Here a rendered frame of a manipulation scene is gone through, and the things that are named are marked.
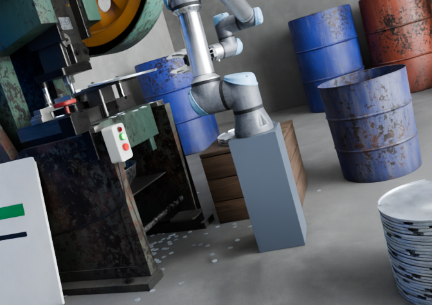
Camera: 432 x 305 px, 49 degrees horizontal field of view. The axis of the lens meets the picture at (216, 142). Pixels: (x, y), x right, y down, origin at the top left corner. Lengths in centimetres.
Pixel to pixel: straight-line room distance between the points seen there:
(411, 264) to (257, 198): 66
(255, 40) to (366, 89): 310
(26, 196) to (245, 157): 90
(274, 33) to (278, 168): 349
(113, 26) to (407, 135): 147
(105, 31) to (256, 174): 109
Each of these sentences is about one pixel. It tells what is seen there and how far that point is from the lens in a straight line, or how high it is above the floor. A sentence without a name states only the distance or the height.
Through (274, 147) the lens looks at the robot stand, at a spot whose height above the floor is 39.
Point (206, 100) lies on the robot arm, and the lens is 177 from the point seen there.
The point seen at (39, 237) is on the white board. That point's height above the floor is 27.
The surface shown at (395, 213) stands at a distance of 133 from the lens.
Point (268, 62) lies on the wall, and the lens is 517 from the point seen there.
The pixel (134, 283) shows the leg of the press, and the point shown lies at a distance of 190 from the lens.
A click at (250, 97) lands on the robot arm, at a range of 173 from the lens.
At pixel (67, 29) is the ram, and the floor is 104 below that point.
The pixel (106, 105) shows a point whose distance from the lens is 201.
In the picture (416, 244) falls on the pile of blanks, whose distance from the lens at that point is 130.
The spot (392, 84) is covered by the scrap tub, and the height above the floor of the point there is 43.
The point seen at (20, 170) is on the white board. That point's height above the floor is 55.
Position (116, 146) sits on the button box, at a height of 56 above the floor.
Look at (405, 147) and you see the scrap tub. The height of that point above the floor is 13.
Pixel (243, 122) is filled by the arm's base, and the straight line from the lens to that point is 174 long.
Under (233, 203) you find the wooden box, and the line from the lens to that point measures 222.
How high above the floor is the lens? 76
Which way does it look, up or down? 10 degrees down
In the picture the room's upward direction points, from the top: 16 degrees counter-clockwise
